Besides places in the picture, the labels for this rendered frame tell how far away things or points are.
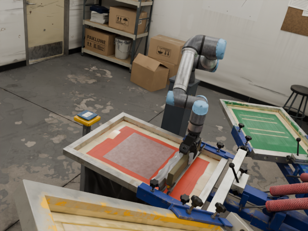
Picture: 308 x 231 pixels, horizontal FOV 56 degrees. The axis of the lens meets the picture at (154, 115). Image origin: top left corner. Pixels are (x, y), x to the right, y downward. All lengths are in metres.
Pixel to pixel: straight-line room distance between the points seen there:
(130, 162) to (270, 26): 3.93
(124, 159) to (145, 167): 0.13
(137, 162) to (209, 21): 4.00
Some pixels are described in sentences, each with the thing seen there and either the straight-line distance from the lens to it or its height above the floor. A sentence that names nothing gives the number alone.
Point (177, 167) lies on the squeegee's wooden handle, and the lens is 1.47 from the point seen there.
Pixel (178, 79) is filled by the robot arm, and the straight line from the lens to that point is 1.59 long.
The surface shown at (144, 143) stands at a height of 0.96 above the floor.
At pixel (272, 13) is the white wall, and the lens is 5.11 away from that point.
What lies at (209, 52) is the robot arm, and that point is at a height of 1.55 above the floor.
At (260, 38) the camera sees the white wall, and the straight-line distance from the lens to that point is 5.17.
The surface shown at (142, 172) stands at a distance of 1.59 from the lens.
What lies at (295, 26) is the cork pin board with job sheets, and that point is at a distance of 5.09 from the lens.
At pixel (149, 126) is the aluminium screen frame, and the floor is 0.99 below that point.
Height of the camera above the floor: 1.97
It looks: 28 degrees down
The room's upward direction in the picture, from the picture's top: 10 degrees clockwise
